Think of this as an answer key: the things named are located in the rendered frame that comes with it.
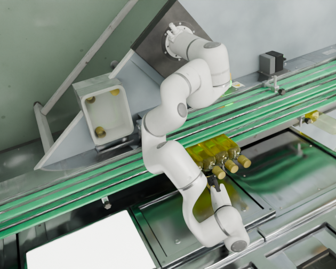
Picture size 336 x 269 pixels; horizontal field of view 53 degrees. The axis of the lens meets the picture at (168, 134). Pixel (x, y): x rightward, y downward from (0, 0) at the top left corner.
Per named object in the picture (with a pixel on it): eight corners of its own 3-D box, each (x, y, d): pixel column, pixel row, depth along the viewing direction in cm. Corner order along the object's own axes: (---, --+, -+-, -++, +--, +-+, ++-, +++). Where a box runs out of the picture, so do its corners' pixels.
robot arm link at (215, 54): (207, 31, 120) (232, 41, 107) (212, 65, 127) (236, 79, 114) (183, 40, 117) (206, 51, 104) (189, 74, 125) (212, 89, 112)
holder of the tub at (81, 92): (94, 147, 146) (98, 156, 139) (75, 89, 131) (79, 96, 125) (130, 134, 150) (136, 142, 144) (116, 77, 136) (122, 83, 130)
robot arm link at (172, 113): (160, 81, 106) (129, 103, 98) (185, 64, 95) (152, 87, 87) (184, 117, 108) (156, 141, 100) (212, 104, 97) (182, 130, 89)
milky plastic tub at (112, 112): (90, 137, 142) (95, 147, 135) (74, 89, 131) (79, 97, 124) (128, 124, 147) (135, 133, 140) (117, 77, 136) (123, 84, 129)
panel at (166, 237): (24, 256, 127) (32, 339, 100) (21, 251, 126) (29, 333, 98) (225, 169, 153) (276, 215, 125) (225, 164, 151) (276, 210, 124)
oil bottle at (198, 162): (170, 153, 148) (194, 180, 131) (169, 143, 145) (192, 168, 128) (182, 149, 150) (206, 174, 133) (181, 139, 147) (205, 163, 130)
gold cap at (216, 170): (212, 174, 131) (218, 181, 127) (211, 167, 129) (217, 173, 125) (220, 171, 132) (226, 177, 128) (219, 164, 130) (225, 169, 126)
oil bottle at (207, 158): (182, 149, 150) (207, 174, 133) (181, 139, 147) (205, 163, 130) (193, 145, 152) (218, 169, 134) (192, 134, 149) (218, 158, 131)
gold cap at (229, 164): (224, 168, 132) (231, 174, 129) (224, 161, 130) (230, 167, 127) (232, 165, 133) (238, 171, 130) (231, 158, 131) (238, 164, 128)
